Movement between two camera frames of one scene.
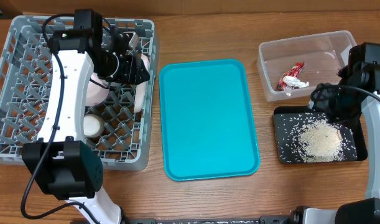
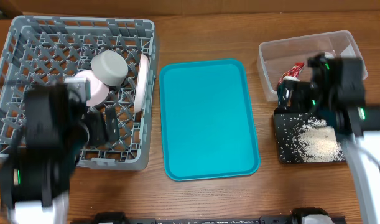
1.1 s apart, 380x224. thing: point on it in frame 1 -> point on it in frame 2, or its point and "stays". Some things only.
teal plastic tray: (208, 126) stays
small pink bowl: (97, 90) stays
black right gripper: (328, 106) -> (297, 97)
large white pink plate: (140, 91) stays
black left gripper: (134, 70) -> (97, 119)
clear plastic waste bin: (291, 68) stays
